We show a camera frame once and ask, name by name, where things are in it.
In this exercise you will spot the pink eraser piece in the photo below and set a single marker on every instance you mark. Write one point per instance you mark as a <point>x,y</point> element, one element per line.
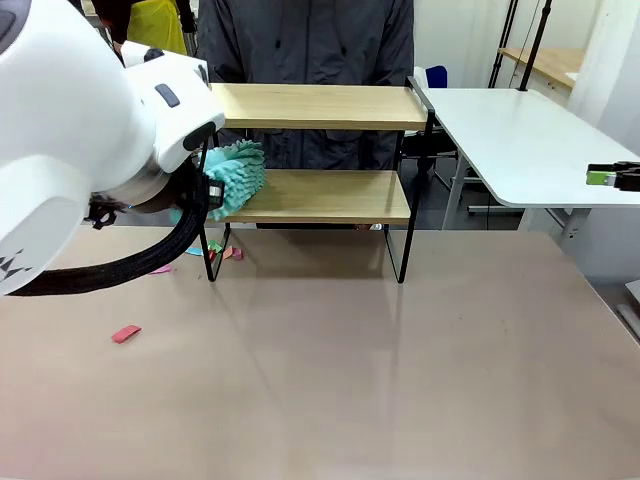
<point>126,333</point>

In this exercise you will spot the black stand pole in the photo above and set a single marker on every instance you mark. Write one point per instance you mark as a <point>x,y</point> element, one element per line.
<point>536,45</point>

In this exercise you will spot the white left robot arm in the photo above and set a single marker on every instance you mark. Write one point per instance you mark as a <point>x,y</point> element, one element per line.
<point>65,100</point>

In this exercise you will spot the teal fluffy duster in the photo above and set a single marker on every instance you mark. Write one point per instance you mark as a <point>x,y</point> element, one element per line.
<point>240,175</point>

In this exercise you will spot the person in grey jacket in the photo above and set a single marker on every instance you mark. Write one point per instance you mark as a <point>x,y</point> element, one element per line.
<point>310,40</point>

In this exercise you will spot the person with yellow apron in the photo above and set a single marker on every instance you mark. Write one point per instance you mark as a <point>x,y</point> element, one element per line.
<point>155,25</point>

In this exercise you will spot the wooden shelf with black frame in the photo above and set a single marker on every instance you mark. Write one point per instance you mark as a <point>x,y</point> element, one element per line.
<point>320,197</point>

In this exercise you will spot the pink paper scrap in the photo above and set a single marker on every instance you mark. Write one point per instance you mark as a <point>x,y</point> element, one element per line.
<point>162,270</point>

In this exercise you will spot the salmon paper scrap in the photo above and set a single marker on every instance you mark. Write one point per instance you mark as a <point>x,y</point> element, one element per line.
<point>233,253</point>

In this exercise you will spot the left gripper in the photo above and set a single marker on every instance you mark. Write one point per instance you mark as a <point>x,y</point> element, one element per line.
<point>172,192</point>

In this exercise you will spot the white table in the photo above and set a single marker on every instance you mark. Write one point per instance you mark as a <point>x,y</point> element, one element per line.
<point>525,140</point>

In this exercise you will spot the teal paper scrap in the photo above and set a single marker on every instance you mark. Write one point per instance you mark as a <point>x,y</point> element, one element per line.
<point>195,251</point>

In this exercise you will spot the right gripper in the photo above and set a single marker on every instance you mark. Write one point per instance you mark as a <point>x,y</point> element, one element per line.
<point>629,177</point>

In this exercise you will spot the wooden background table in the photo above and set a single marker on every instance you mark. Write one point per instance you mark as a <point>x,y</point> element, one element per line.
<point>550,60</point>

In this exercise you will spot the blue office chair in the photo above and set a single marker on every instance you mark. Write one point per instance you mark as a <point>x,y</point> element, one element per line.
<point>439,76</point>

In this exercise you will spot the green paper scrap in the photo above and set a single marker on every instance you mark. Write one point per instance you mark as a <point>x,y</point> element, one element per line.
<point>215,246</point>

